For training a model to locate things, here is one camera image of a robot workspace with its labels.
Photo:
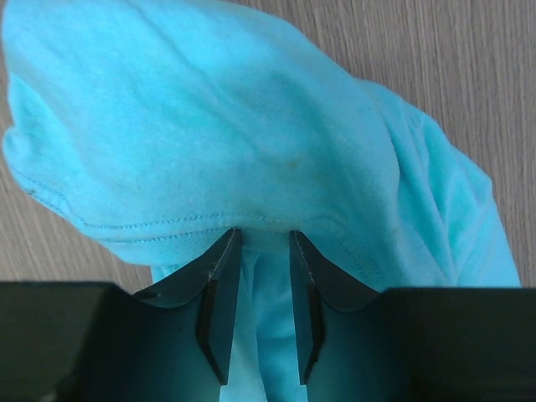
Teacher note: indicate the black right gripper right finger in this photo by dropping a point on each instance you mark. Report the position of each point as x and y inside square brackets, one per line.
[408, 344]

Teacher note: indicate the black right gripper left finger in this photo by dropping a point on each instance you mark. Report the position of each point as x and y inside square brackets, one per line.
[93, 341]

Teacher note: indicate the cyan t-shirt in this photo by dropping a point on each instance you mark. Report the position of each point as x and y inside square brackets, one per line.
[155, 126]

